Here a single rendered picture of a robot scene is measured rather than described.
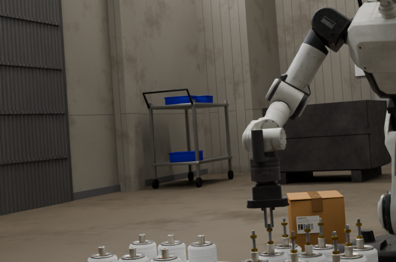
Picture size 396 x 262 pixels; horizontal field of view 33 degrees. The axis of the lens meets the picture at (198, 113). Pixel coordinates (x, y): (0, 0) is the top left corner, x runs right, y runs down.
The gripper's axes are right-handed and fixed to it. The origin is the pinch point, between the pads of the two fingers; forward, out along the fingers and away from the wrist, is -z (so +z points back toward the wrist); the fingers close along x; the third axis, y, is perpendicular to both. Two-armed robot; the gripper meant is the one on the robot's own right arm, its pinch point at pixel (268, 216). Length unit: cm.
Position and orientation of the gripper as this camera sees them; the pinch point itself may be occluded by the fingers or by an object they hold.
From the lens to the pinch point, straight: 202.9
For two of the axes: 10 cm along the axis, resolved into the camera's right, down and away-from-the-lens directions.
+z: -0.7, -10.0, 0.3
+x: 9.9, -0.7, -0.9
